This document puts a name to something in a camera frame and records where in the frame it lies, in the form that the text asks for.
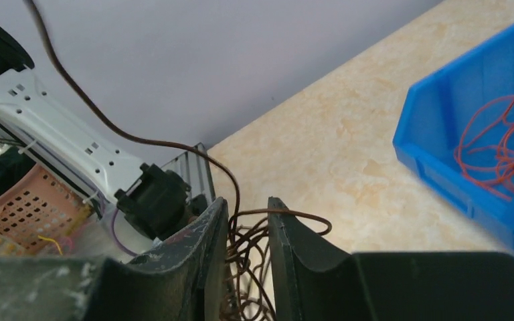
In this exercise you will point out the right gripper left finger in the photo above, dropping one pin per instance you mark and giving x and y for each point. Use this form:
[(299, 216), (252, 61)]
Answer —
[(176, 280)]

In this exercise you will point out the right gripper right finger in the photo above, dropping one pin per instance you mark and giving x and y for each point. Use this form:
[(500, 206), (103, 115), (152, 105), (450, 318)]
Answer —
[(313, 279)]

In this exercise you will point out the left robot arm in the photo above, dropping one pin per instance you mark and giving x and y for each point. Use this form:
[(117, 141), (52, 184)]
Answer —
[(153, 200)]

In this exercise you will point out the pink plastic basket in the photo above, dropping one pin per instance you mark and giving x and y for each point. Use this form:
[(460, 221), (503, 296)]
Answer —
[(40, 215)]

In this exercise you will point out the blue three-compartment bin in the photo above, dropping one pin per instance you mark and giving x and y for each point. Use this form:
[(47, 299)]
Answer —
[(456, 134)]

